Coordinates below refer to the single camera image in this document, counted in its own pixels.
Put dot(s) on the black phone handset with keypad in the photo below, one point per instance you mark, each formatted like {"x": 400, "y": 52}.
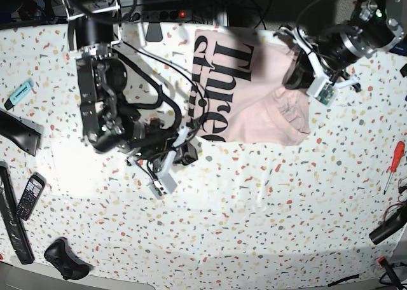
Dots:
{"x": 30, "y": 196}

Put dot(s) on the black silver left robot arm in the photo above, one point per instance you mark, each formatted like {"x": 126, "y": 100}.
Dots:
{"x": 375, "y": 25}

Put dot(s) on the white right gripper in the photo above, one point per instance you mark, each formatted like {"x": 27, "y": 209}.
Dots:
{"x": 158, "y": 166}

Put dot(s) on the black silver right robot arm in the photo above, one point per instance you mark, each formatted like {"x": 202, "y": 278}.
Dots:
{"x": 152, "y": 132}

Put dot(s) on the pink T-shirt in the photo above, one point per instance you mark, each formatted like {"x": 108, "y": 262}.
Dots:
{"x": 240, "y": 94}

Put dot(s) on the long black bar remote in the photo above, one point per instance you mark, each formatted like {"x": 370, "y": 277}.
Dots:
{"x": 13, "y": 223}

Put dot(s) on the black power strip red switch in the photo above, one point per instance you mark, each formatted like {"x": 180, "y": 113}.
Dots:
{"x": 154, "y": 16}

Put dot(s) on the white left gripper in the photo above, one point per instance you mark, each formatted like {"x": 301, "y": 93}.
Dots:
{"x": 317, "y": 74}

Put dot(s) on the red handled screwdriver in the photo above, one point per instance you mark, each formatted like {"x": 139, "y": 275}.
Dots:
{"x": 397, "y": 156}

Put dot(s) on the black game controller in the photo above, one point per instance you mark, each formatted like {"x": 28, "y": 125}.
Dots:
{"x": 60, "y": 255}

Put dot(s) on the red and black tool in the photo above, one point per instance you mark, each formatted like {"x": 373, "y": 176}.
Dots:
{"x": 389, "y": 271}

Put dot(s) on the black handheld device with grip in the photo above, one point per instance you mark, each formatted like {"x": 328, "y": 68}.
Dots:
{"x": 24, "y": 133}

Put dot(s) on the teal highlighter marker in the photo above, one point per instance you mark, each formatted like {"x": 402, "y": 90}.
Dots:
{"x": 18, "y": 94}

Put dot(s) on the black cylindrical device with wires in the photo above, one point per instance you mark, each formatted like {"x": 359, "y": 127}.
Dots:
{"x": 389, "y": 227}

